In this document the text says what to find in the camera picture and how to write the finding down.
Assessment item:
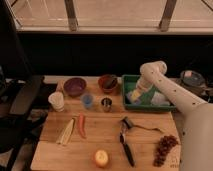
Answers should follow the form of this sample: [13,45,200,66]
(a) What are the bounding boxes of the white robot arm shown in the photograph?
[138,61,213,171]

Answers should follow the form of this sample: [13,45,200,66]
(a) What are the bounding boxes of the green plastic tray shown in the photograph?
[122,75,176,112]

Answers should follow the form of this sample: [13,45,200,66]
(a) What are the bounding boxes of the yellow sponge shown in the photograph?
[131,90,140,101]

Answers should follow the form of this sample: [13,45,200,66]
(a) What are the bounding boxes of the black office chair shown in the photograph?
[0,0,45,171]

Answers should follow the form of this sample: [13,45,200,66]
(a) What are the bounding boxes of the red-brown bowl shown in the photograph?
[98,74,118,93]

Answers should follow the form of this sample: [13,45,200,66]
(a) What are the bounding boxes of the bunch of red grapes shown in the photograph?
[153,135,178,167]

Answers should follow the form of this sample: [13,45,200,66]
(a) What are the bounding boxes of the grey bowl with lid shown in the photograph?
[180,70,205,87]

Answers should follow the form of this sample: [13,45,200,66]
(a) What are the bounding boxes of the metal fork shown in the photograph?
[133,124,164,133]

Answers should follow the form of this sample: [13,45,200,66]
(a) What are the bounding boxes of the blue plastic cup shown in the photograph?
[81,93,93,109]

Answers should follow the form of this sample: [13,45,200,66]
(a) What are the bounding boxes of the purple bowl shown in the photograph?
[63,77,87,97]

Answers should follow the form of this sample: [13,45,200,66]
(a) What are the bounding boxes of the wooden cutting board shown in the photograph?
[31,77,181,171]

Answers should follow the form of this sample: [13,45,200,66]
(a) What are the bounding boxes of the white plastic cup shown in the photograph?
[48,92,64,112]

